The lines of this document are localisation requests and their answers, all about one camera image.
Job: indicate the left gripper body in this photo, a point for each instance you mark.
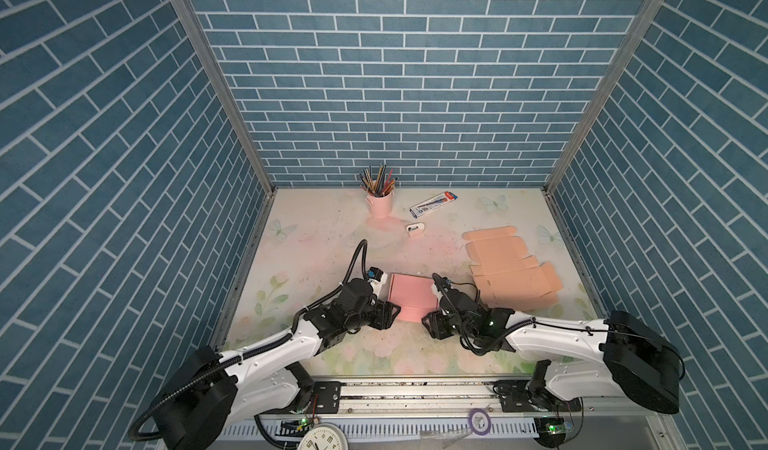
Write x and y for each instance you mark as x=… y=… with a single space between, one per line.
x=362 y=320

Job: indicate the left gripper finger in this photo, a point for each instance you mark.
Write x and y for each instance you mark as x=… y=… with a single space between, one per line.
x=382 y=321
x=391 y=310

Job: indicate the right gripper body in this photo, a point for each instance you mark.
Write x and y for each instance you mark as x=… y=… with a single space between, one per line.
x=466 y=332

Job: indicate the pink paper box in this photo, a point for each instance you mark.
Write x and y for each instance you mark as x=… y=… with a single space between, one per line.
x=414 y=295

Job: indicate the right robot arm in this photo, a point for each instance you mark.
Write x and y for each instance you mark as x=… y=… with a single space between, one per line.
x=614 y=357

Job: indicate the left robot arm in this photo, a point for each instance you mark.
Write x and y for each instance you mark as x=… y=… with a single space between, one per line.
x=213 y=390

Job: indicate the peach paper box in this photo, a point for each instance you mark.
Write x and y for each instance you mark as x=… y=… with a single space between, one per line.
x=507 y=274

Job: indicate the blue white pen box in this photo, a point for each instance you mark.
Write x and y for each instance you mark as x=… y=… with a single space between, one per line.
x=431 y=205

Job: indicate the purple tape roll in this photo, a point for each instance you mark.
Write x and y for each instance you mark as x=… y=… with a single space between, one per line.
x=479 y=422

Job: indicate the pink pencil bucket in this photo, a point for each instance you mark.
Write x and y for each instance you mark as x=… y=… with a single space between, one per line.
x=380 y=205

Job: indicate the coloured pencils bundle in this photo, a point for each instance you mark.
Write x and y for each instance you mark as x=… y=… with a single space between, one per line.
x=378 y=182

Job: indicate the white round clock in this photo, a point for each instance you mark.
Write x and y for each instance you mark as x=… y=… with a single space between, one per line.
x=324 y=437

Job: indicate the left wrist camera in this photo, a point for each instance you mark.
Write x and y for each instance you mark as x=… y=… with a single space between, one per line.
x=378 y=279

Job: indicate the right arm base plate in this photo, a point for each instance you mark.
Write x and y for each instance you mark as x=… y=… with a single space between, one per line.
x=515 y=396

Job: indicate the metal base rail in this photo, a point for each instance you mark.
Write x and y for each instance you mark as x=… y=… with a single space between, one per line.
x=377 y=410

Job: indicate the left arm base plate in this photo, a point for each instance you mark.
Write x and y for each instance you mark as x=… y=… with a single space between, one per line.
x=323 y=398

